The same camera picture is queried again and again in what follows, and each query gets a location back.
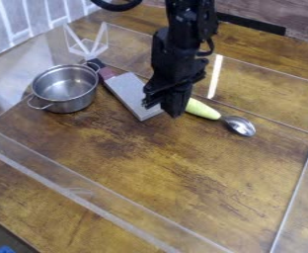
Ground yellow handled metal spoon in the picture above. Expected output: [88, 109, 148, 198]
[185, 98, 257, 137]

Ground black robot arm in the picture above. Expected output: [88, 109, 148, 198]
[142, 0, 218, 118]

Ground blue object at corner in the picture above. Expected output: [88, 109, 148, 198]
[0, 245, 15, 253]

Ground black bar on table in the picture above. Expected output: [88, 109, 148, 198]
[217, 12, 285, 36]

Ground silver metal pot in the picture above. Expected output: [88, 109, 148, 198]
[27, 62, 100, 114]

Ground grey sharpening stone block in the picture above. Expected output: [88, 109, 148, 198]
[98, 66, 162, 122]

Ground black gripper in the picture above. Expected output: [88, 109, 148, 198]
[141, 55, 209, 119]

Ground clear acrylic corner bracket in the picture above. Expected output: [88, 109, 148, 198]
[62, 23, 109, 60]

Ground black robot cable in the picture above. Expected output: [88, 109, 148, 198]
[89, 0, 216, 57]

